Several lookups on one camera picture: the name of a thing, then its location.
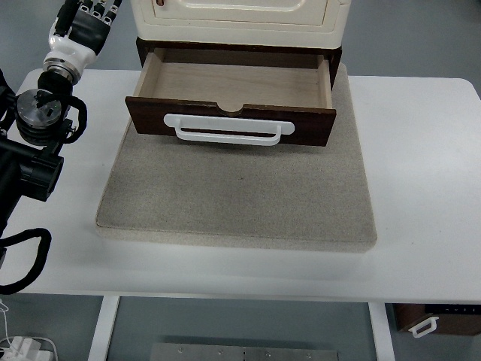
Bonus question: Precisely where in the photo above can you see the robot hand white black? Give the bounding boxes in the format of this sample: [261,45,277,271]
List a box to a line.
[43,0,123,71]

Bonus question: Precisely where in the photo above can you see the white table leg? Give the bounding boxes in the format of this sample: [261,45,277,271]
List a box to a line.
[87,296,122,361]
[368,302,396,361]

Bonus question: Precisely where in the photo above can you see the dark wood drawer white handle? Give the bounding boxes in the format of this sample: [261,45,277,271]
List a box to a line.
[124,47,337,149]

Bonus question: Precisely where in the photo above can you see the white power adapter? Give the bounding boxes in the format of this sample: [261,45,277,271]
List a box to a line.
[0,335,58,361]

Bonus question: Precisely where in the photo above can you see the grey foam mat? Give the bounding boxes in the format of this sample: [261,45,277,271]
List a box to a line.
[95,62,378,254]

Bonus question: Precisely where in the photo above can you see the brown box with white handle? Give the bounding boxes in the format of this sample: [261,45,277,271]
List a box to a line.
[392,303,481,338]

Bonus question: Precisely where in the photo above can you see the thin white cable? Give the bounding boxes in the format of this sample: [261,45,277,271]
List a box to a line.
[0,299,11,341]

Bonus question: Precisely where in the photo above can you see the cream combination cabinet brown base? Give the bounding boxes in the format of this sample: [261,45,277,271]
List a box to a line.
[129,0,354,93]

